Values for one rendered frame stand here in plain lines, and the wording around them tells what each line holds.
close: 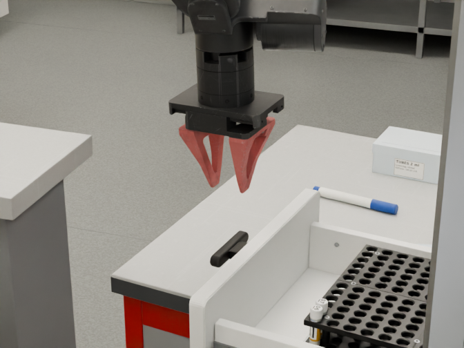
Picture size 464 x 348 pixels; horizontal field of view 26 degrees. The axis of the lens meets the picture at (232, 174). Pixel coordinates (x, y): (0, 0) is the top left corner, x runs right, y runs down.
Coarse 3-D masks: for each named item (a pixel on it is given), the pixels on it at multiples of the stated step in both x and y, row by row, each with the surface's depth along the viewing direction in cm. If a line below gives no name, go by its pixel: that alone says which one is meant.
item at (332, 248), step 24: (312, 240) 120; (336, 240) 118; (360, 240) 117; (384, 240) 116; (312, 264) 121; (336, 264) 120; (312, 288) 117; (288, 312) 112; (216, 336) 100; (240, 336) 99; (264, 336) 98; (288, 336) 108
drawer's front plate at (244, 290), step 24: (312, 192) 119; (288, 216) 114; (312, 216) 120; (264, 240) 108; (288, 240) 114; (240, 264) 104; (264, 264) 109; (288, 264) 115; (216, 288) 99; (240, 288) 104; (264, 288) 110; (288, 288) 117; (192, 312) 98; (216, 312) 100; (240, 312) 105; (264, 312) 112; (192, 336) 99
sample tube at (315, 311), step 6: (312, 306) 99; (318, 306) 99; (312, 312) 99; (318, 312) 98; (312, 318) 99; (318, 318) 99; (312, 330) 100; (318, 330) 100; (312, 336) 100; (318, 336) 100; (312, 342) 100; (318, 342) 100
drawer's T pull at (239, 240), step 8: (240, 232) 114; (232, 240) 112; (240, 240) 112; (224, 248) 110; (232, 248) 110; (240, 248) 110; (216, 256) 109; (224, 256) 109; (232, 256) 110; (216, 264) 108
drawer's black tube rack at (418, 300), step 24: (384, 264) 109; (408, 264) 109; (360, 288) 105; (384, 288) 106; (408, 288) 105; (336, 312) 100; (360, 312) 101; (384, 312) 101; (408, 312) 100; (336, 336) 102; (360, 336) 97; (384, 336) 97; (408, 336) 98
